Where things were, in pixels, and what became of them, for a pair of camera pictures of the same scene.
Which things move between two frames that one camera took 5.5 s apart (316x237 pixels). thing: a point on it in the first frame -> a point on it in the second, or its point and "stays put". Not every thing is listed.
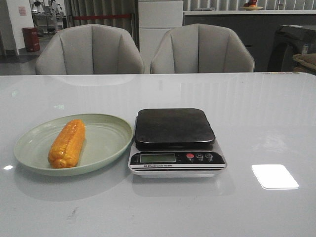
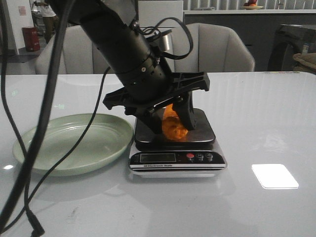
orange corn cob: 67,146 -> 173,127
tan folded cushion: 307,62 stays put
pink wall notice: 22,11 stays put
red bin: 31,37 stays put
